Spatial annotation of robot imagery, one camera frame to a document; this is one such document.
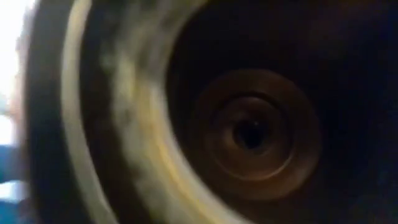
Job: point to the ribbed mercury glass holder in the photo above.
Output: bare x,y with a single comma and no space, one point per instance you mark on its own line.
149,124

